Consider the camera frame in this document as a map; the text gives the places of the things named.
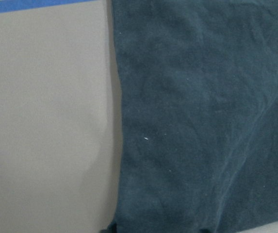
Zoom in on black graphic t-shirt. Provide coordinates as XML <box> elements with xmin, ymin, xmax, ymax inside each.
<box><xmin>110</xmin><ymin>0</ymin><xmax>278</xmax><ymax>233</ymax></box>

